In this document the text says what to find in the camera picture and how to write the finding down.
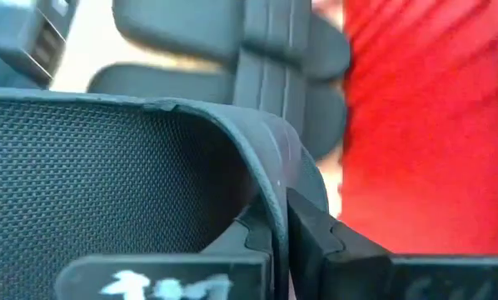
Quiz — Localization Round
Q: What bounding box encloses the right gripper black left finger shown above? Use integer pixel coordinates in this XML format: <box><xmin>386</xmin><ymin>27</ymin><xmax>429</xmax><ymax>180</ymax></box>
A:
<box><xmin>55</xmin><ymin>202</ymin><xmax>275</xmax><ymax>300</ymax></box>

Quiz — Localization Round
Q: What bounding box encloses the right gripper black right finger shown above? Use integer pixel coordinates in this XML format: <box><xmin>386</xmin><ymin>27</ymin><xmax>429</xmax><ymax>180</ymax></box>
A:
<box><xmin>286</xmin><ymin>187</ymin><xmax>498</xmax><ymax>300</ymax></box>

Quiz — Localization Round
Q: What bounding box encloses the large red plastic bin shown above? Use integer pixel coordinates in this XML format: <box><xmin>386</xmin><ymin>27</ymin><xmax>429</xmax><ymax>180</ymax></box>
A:
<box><xmin>340</xmin><ymin>0</ymin><xmax>498</xmax><ymax>256</ymax></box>

